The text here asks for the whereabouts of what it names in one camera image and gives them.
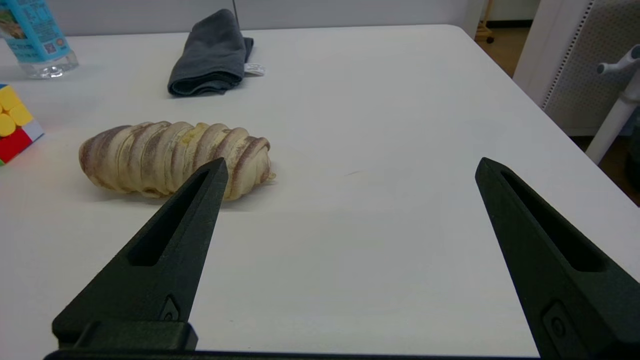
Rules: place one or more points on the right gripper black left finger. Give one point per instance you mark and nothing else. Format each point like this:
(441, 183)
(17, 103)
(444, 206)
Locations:
(170, 280)

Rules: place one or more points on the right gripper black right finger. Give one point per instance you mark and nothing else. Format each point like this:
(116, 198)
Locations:
(575, 300)

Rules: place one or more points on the clear water bottle blue label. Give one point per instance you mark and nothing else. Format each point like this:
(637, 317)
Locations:
(35, 35)

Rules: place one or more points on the brown striped bread loaf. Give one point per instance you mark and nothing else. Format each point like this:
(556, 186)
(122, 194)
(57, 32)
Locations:
(150, 155)

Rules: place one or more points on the white side table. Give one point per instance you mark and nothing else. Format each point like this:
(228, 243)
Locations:
(612, 125)

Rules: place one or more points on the multicoloured puzzle cube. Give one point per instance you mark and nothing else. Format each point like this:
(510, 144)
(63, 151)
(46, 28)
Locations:
(15, 135)

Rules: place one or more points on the folded dark grey towel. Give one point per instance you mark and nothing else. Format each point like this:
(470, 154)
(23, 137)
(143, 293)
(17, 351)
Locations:
(210, 55)

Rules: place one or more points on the white pegboard panel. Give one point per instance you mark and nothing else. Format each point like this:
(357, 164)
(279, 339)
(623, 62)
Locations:
(575, 60)

